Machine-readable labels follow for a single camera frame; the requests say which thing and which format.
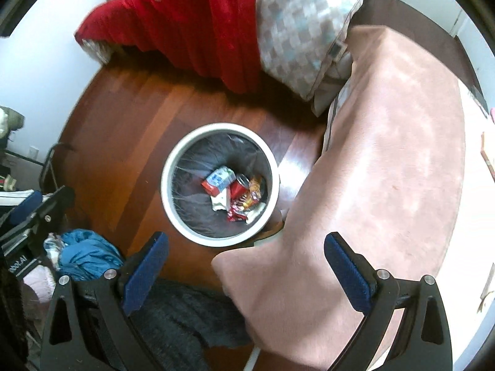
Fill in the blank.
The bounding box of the pink fleece blanket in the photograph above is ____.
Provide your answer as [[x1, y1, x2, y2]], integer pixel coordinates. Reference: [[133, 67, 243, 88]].
[[212, 26, 465, 370]]

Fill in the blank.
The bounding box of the orange yellow snack wrapper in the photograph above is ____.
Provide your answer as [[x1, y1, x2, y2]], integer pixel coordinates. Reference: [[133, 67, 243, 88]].
[[244, 175, 265, 211]]

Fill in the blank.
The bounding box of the red blanket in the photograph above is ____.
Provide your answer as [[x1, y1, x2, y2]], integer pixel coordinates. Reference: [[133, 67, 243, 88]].
[[75, 0, 261, 94]]

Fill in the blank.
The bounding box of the dark grey knit cloth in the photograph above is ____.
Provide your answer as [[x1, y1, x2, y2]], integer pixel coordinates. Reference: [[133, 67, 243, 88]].
[[130, 279, 251, 370]]

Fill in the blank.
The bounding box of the red foil wrapper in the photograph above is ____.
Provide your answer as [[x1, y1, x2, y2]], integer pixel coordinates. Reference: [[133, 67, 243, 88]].
[[227, 181, 249, 222]]

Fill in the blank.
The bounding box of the white round trash bin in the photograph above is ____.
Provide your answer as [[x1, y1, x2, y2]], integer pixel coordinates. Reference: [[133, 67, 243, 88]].
[[160, 122, 279, 248]]

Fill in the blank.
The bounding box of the pure milk carton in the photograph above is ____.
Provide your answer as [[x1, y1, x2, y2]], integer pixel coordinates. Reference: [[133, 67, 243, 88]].
[[201, 166, 236, 197]]

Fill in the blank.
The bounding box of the blue cloth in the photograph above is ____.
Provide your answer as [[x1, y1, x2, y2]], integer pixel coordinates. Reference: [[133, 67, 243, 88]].
[[58, 229, 124, 281]]

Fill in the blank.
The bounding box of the patterned white mattress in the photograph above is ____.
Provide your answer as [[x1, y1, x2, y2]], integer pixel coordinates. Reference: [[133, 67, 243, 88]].
[[256, 0, 363, 101]]

